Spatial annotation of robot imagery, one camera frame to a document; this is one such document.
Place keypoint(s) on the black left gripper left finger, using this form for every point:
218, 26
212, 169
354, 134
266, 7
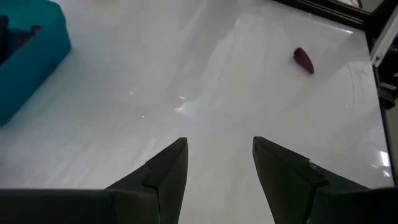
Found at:
168, 174

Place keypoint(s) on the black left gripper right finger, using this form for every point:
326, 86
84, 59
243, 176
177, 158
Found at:
280, 174

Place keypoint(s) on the small purple eggplant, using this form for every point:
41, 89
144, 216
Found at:
304, 60

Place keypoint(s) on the teal plastic basket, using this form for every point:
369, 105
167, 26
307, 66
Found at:
34, 74

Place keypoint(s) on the black table frame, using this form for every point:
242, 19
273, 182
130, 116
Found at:
382, 87

